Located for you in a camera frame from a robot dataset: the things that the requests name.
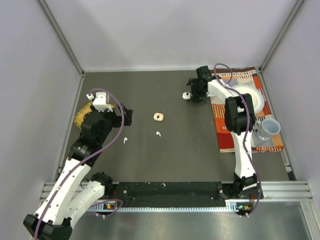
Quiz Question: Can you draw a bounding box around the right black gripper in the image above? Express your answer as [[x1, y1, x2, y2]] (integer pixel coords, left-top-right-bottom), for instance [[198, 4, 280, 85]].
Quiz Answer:
[[187, 78, 209, 104]]

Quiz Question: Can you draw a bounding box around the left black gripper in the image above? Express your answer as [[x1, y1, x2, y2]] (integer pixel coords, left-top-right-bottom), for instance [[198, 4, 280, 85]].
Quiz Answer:
[[90, 103, 132, 144]]

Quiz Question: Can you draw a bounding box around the white earbud charging case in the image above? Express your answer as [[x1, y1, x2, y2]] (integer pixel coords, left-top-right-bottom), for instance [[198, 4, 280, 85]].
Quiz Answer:
[[182, 92, 191, 100]]

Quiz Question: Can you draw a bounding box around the pink earbud charging case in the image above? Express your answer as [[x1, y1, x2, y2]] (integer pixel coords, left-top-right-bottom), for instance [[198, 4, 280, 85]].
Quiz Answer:
[[153, 112, 164, 122]]

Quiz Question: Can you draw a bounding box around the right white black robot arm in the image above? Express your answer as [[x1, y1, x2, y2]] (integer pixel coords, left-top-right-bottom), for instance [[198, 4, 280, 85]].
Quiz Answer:
[[183, 65, 258, 198]]

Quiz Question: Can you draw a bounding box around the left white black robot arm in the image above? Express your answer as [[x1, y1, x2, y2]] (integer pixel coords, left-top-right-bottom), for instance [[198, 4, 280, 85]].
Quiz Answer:
[[23, 105, 133, 240]]

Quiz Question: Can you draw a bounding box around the yellow woven mat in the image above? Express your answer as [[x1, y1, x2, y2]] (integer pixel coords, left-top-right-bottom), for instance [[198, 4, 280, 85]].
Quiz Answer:
[[74, 101, 116, 130]]

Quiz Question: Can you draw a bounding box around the patterned orange placemat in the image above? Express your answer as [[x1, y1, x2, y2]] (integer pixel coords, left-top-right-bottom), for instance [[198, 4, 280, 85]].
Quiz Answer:
[[210, 66, 284, 153]]

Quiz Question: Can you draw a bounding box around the white paper plate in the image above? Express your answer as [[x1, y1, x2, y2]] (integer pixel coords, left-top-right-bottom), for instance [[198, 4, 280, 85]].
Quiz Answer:
[[233, 84, 265, 114]]

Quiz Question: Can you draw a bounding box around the pale blue cup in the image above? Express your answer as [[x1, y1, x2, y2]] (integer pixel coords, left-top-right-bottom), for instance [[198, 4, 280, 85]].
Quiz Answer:
[[257, 118, 281, 141]]

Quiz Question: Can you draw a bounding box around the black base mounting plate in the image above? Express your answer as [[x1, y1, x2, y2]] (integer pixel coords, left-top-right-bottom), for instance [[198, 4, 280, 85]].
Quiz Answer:
[[107, 181, 238, 208]]

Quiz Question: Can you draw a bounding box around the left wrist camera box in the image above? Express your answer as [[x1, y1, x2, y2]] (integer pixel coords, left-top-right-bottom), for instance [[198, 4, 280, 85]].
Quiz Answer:
[[86, 92, 113, 113]]

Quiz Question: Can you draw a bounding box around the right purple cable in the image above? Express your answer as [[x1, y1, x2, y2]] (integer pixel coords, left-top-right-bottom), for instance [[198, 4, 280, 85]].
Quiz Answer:
[[213, 62, 263, 218]]

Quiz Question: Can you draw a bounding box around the purple cable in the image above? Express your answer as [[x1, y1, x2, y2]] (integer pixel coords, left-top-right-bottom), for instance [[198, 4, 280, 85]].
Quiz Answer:
[[33, 87, 125, 240], [213, 62, 263, 218]]

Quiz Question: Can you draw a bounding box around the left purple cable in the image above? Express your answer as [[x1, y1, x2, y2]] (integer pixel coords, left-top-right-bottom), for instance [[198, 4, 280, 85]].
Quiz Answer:
[[33, 87, 125, 240]]

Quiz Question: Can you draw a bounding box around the grey slotted cable duct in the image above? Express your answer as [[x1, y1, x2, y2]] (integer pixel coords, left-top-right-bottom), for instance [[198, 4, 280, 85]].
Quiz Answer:
[[84, 201, 241, 213]]

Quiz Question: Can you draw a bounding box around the aluminium front rail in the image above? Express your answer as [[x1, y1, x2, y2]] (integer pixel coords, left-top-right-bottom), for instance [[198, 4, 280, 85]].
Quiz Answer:
[[39, 181, 315, 203]]

